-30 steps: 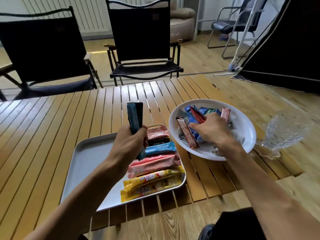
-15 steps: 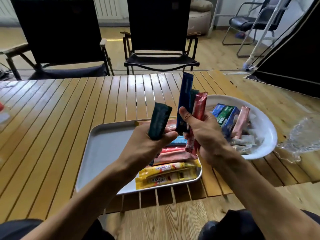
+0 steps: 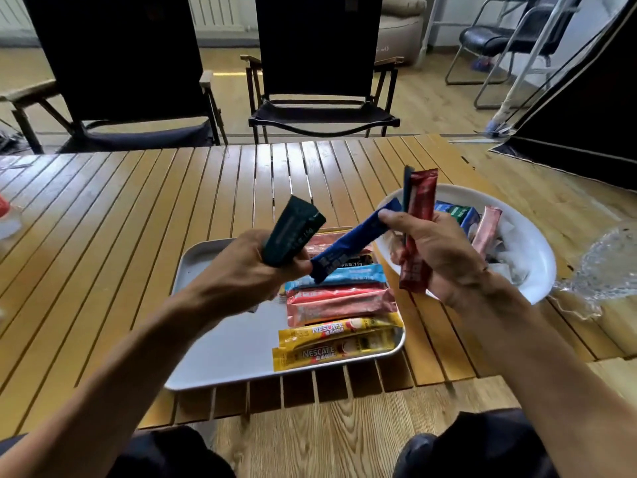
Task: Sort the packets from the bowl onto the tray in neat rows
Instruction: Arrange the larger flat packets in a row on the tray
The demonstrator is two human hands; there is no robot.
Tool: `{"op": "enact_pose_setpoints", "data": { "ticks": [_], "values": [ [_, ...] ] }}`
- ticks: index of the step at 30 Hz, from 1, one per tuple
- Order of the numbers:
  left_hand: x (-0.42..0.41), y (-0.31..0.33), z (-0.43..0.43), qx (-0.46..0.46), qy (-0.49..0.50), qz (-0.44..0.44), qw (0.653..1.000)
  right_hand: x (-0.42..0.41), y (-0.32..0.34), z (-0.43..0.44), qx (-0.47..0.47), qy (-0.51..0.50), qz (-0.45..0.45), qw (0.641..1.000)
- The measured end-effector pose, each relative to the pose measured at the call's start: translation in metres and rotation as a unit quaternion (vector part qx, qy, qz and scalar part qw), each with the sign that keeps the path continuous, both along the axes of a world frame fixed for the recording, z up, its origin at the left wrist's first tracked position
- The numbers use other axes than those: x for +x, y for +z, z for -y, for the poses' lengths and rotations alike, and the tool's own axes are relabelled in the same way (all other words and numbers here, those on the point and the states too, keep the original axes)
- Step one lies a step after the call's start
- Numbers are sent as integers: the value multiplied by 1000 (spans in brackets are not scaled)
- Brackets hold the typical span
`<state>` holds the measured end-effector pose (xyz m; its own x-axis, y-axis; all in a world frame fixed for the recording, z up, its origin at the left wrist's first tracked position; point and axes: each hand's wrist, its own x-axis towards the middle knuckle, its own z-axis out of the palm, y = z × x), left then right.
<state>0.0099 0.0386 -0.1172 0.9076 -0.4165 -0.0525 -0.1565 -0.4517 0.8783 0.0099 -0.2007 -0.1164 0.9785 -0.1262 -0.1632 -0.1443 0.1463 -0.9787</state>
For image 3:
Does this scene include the clear patterned glass cup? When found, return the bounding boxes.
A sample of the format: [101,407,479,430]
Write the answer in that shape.
[549,218,637,319]

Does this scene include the person's right hand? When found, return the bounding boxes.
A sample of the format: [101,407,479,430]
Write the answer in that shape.
[378,208,494,309]

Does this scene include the clear bottle with red cap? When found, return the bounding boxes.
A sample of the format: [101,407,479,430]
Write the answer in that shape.
[0,193,23,240]

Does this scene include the grey rectangular tray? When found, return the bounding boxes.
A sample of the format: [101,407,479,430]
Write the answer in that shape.
[164,228,407,392]

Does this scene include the white round bowl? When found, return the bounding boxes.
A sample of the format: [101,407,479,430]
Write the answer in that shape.
[374,183,557,305]

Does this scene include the person's right forearm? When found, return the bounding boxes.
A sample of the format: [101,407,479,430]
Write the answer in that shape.
[447,276,637,478]

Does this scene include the person's right leg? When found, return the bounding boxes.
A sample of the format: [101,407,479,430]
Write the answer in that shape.
[391,408,558,478]

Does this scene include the person's left leg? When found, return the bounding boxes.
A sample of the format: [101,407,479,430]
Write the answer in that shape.
[0,425,222,478]

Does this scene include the person's left forearm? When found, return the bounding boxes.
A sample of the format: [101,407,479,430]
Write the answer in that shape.
[0,288,225,478]

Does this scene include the white wall radiator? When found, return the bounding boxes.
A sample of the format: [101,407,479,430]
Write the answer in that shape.
[0,0,249,33]

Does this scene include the person's leg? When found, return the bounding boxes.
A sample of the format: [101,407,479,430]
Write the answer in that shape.
[391,408,558,478]
[0,425,222,478]

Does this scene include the person's left hand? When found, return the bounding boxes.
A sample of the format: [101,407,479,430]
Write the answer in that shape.
[191,228,315,324]

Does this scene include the black office chair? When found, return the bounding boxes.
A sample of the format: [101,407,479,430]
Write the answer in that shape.
[444,0,586,110]

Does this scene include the black folding chair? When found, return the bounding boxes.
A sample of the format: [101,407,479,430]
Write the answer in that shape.
[240,0,405,144]
[0,0,230,155]

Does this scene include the black fabric backdrop panel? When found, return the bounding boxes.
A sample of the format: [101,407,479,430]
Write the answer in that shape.
[0,119,26,155]
[490,0,637,193]

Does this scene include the white metal frame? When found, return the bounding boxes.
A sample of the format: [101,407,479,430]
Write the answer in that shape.
[415,0,583,137]

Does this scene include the beige inflatable sofa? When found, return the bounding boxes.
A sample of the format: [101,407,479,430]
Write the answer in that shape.
[376,0,428,65]

